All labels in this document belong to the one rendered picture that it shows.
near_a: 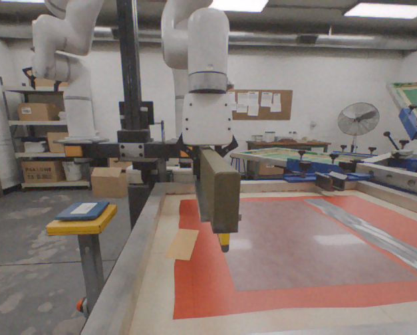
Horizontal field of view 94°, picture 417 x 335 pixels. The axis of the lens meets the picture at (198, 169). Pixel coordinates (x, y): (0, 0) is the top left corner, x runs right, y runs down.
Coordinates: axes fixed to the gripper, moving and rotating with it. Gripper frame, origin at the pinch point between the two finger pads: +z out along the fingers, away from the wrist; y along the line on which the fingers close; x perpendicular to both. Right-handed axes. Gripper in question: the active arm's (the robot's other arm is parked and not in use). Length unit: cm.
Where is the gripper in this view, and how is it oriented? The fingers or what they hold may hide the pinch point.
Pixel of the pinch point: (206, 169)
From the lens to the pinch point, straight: 42.0
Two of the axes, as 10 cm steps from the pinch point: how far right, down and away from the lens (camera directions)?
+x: 0.7, 2.2, -9.7
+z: 0.0, 9.7, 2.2
